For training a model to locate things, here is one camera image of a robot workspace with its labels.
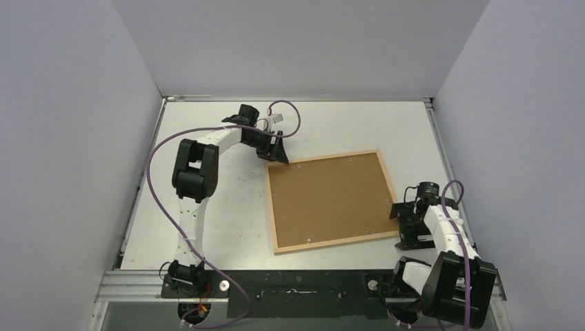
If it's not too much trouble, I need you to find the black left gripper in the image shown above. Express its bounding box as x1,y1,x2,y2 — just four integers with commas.
243,130,288,165

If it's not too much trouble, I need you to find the light wooden picture frame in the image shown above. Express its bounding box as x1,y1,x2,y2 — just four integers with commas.
265,149,403,255

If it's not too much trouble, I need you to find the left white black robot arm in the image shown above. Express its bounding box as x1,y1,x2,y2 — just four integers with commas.
165,104,289,297

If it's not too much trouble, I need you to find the brown cardboard backing board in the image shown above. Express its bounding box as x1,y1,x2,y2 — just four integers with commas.
268,153,399,248

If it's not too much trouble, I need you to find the front aluminium black mounting rail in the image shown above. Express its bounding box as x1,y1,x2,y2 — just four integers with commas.
94,270,416,319

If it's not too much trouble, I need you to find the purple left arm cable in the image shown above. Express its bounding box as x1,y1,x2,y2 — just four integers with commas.
145,99,303,330

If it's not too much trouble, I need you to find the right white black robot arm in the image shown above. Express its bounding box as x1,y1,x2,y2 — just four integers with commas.
386,181,497,330

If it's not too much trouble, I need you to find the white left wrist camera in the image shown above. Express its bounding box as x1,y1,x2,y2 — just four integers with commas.
265,114,284,127

